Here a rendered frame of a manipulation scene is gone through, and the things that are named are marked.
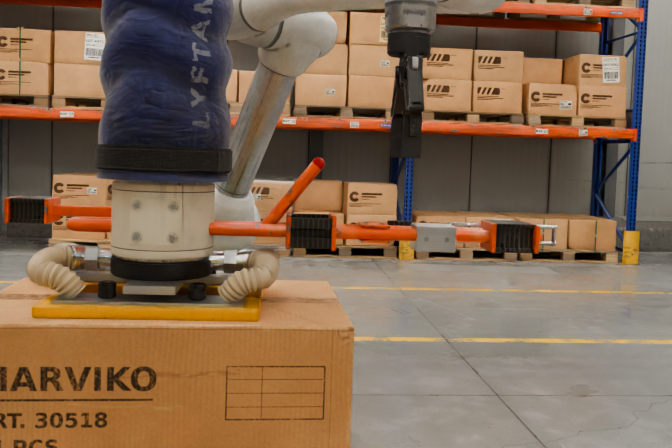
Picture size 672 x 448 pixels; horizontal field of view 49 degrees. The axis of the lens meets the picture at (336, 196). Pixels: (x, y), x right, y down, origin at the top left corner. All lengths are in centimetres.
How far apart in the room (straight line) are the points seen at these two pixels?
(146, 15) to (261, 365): 56
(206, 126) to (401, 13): 38
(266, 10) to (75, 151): 848
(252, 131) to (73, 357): 92
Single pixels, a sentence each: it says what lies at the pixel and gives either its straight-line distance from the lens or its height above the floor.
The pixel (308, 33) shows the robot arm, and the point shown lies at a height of 149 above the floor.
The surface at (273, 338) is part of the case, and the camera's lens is 112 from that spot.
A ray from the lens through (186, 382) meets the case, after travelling 114.
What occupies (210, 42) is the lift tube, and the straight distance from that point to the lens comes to 121.
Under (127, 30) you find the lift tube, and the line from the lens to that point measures 120.
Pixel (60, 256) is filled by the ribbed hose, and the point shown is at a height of 102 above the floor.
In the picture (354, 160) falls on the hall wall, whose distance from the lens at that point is 973.
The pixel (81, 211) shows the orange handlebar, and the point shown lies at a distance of 156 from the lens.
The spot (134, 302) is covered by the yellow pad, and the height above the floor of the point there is 97.
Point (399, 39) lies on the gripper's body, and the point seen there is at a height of 140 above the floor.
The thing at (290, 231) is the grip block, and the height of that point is 107.
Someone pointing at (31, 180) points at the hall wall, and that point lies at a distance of 1016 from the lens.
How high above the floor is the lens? 121
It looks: 3 degrees down
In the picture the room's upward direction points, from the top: 2 degrees clockwise
